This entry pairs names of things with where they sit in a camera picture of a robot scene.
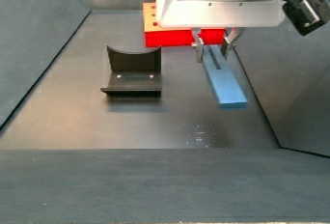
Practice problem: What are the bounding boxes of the red shape-hole board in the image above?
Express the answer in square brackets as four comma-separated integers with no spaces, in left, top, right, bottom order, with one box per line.
[141,3,224,47]

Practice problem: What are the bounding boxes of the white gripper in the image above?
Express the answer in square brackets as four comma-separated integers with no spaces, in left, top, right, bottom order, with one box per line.
[156,0,284,62]

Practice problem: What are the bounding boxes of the black curved bracket holder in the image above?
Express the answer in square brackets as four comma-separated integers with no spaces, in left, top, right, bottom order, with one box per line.
[100,46,163,97]

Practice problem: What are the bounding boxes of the blue double-square peg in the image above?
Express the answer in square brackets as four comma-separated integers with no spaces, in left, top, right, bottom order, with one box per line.
[202,45,247,109]

